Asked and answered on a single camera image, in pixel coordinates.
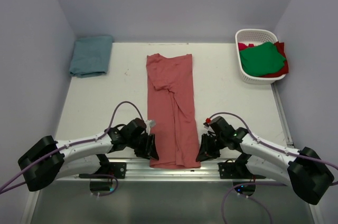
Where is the green t shirt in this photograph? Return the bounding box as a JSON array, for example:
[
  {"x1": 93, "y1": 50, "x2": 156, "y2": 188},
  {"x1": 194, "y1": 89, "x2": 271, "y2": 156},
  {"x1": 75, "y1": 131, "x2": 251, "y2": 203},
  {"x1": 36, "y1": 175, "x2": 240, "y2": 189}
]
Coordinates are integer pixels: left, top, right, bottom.
[{"x1": 240, "y1": 42, "x2": 286, "y2": 77}]

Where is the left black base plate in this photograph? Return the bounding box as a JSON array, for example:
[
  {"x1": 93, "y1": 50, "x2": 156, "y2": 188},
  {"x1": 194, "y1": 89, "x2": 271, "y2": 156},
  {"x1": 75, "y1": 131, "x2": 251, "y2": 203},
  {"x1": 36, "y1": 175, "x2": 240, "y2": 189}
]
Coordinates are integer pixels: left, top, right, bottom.
[{"x1": 79, "y1": 162, "x2": 127, "y2": 179}]

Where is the folded teal t shirt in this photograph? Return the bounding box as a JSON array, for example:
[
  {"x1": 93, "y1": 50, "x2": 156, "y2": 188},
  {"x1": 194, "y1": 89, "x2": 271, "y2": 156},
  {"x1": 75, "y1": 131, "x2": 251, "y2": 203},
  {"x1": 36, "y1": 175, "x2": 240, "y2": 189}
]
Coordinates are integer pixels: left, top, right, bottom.
[{"x1": 69, "y1": 35, "x2": 113, "y2": 78}]

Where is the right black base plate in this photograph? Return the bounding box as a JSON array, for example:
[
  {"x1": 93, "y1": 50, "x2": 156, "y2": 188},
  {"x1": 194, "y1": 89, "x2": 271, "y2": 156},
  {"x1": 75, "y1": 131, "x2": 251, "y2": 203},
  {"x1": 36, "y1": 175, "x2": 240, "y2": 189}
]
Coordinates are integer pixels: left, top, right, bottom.
[{"x1": 218, "y1": 162, "x2": 266, "y2": 180}]

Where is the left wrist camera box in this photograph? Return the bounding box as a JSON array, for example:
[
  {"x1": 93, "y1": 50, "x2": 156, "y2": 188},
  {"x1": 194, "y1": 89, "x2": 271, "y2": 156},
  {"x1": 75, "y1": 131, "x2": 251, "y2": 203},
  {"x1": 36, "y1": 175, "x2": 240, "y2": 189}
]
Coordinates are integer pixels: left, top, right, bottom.
[{"x1": 144, "y1": 119, "x2": 156, "y2": 134}]

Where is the white plastic laundry basket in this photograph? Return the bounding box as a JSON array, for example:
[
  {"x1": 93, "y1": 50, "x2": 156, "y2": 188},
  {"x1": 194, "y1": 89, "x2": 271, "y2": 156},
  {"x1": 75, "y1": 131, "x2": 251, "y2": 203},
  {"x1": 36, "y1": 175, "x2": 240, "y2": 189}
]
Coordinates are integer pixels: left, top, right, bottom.
[{"x1": 235, "y1": 29, "x2": 287, "y2": 85}]

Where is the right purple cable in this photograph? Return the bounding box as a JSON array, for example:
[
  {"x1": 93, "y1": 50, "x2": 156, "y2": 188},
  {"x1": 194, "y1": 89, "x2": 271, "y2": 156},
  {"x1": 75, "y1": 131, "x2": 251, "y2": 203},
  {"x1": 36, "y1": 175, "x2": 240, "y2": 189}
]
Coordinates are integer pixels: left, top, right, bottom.
[{"x1": 204, "y1": 111, "x2": 338, "y2": 224}]

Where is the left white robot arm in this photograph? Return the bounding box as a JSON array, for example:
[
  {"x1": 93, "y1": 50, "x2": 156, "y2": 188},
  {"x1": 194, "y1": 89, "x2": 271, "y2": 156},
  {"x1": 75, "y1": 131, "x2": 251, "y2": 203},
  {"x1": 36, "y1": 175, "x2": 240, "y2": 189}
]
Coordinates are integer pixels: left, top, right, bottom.
[{"x1": 18, "y1": 118, "x2": 159, "y2": 192}]

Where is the dark red t shirt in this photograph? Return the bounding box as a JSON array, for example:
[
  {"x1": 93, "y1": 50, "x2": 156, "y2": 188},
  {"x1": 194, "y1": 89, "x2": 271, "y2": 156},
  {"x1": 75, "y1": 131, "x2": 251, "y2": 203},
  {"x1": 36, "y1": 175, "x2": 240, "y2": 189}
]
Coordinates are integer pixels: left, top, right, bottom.
[{"x1": 238, "y1": 42, "x2": 289, "y2": 78}]

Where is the aluminium frame rail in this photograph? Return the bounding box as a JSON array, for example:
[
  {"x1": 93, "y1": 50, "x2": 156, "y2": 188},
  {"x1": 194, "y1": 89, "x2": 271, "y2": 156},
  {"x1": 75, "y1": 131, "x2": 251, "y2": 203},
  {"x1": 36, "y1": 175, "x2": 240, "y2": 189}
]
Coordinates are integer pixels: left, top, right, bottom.
[{"x1": 20, "y1": 83, "x2": 317, "y2": 224}]

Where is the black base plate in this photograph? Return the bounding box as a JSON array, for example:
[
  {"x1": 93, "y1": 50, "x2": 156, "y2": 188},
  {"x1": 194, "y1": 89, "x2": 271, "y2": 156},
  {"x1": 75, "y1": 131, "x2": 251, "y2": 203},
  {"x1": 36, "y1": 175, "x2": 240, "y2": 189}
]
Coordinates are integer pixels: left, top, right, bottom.
[
  {"x1": 79, "y1": 162, "x2": 127, "y2": 179},
  {"x1": 218, "y1": 162, "x2": 266, "y2": 180}
]

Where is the purple cable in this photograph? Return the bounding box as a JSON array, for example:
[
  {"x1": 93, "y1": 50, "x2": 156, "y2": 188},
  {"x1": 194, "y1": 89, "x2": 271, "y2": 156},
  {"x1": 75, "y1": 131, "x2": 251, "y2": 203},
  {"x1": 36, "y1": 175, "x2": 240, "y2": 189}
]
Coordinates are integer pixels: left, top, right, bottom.
[
  {"x1": 204, "y1": 111, "x2": 338, "y2": 224},
  {"x1": 0, "y1": 101, "x2": 145, "y2": 195}
]

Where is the salmon red t shirt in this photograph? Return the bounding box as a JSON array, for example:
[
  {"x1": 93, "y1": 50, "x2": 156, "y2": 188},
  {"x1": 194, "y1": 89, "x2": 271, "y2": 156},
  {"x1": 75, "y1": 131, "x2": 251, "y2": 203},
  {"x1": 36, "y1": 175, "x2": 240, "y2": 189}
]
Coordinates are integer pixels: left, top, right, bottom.
[{"x1": 146, "y1": 54, "x2": 201, "y2": 169}]

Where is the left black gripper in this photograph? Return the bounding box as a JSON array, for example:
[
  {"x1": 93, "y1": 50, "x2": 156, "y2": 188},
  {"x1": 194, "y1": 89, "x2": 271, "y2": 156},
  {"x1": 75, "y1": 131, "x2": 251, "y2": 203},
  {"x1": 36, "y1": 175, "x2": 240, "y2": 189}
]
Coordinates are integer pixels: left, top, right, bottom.
[{"x1": 128, "y1": 133, "x2": 158, "y2": 161}]

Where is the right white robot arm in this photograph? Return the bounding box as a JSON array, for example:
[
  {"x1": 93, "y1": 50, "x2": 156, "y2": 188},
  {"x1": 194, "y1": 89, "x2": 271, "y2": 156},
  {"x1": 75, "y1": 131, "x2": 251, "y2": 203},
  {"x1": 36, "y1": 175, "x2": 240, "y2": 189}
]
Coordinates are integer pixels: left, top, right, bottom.
[{"x1": 196, "y1": 116, "x2": 334, "y2": 205}]

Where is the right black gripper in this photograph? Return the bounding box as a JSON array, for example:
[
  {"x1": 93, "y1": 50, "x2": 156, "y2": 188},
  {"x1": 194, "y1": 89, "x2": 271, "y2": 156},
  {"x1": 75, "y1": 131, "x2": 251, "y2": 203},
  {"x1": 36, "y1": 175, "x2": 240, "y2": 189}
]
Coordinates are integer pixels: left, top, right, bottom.
[{"x1": 195, "y1": 133, "x2": 226, "y2": 163}]

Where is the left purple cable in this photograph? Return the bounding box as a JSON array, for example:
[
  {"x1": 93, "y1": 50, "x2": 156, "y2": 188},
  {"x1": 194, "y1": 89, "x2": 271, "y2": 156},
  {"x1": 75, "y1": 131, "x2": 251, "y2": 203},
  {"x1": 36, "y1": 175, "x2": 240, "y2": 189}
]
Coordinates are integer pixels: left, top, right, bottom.
[{"x1": 0, "y1": 101, "x2": 145, "y2": 195}]

